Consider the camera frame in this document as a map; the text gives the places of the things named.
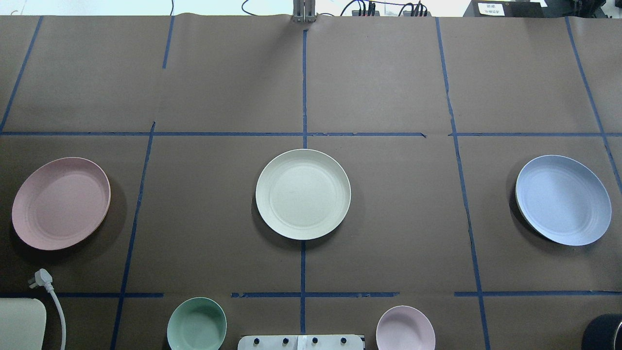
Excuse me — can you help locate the pink plate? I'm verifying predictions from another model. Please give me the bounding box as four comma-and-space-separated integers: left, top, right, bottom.
11, 157, 111, 251

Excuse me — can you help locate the cream white plate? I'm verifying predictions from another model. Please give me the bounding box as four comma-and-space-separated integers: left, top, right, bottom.
255, 149, 352, 241

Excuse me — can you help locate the pink bowl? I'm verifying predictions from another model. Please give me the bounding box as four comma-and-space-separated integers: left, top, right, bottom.
376, 305, 436, 350

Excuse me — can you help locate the green bowl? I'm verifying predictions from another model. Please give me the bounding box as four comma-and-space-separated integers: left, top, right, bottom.
167, 297, 227, 350

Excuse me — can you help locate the black box with label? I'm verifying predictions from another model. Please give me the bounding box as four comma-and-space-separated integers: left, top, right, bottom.
463, 0, 546, 18

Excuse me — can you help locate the light blue plate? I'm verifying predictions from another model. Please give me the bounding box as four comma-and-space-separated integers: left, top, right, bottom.
515, 155, 612, 246

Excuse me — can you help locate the cream toaster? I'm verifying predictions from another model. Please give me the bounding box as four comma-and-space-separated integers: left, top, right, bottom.
0, 297, 47, 350

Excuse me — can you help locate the dark blue lidded pot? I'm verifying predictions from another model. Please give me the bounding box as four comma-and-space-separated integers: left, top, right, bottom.
581, 313, 622, 350

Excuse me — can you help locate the aluminium frame post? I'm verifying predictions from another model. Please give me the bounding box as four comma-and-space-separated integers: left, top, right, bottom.
293, 0, 317, 23

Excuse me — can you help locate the white toaster plug cable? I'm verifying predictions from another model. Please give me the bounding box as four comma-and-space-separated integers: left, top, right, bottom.
28, 268, 67, 350

